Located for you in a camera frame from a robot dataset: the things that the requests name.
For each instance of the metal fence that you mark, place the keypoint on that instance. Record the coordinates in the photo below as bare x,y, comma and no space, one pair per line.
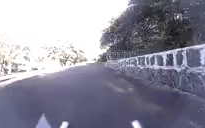
118,54

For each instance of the grey asphalt path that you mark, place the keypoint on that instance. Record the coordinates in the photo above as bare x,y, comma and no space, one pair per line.
90,96

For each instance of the row of dark trees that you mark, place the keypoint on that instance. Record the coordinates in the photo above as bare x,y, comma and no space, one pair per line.
156,30

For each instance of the robot's own part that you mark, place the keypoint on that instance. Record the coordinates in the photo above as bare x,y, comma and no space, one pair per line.
136,124
64,124

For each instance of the pale sunlit trees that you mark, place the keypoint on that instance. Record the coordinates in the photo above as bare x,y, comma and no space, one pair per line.
30,56

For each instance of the pale kerb strip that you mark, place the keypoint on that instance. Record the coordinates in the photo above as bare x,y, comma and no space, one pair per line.
10,79

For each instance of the dark stone wall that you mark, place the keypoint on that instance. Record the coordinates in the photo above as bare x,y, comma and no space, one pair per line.
176,70

